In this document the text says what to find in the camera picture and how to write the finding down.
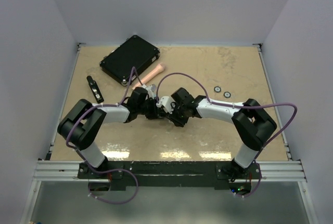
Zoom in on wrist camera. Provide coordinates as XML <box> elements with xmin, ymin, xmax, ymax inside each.
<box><xmin>142</xmin><ymin>84</ymin><xmax>157</xmax><ymax>99</ymax></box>
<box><xmin>156</xmin><ymin>96</ymin><xmax>176</xmax><ymax>114</ymax></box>

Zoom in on black stapler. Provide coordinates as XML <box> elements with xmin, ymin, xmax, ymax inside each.
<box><xmin>86</xmin><ymin>75</ymin><xmax>104</xmax><ymax>103</ymax></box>

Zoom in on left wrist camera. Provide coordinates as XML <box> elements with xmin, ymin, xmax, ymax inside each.
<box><xmin>142</xmin><ymin>84</ymin><xmax>157</xmax><ymax>99</ymax></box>

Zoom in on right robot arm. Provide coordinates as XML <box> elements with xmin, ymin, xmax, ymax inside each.
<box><xmin>157</xmin><ymin>87</ymin><xmax>277</xmax><ymax>179</ymax></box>

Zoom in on aluminium rail frame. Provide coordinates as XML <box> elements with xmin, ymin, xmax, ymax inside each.
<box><xmin>20</xmin><ymin>44</ymin><xmax>318</xmax><ymax>223</ymax></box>

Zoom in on black hard case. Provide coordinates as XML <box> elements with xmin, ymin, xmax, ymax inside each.
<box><xmin>99</xmin><ymin>35</ymin><xmax>160</xmax><ymax>86</ymax></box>

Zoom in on silver round disc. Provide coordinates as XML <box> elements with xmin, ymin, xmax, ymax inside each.
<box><xmin>223</xmin><ymin>91</ymin><xmax>232</xmax><ymax>98</ymax></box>
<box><xmin>214</xmin><ymin>86</ymin><xmax>222</xmax><ymax>93</ymax></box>

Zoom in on pink cylindrical tube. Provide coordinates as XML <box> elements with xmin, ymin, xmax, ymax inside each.
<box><xmin>132</xmin><ymin>63</ymin><xmax>166</xmax><ymax>90</ymax></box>

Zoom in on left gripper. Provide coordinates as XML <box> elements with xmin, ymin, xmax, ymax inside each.
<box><xmin>137</xmin><ymin>96</ymin><xmax>167</xmax><ymax>120</ymax></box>

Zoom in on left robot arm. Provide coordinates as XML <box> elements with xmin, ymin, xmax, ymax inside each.
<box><xmin>57</xmin><ymin>87</ymin><xmax>167</xmax><ymax>178</ymax></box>

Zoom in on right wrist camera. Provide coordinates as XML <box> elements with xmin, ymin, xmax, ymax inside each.
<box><xmin>156</xmin><ymin>96</ymin><xmax>176</xmax><ymax>114</ymax></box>

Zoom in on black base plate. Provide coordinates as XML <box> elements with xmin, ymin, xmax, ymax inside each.
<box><xmin>78</xmin><ymin>161</ymin><xmax>262</xmax><ymax>193</ymax></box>

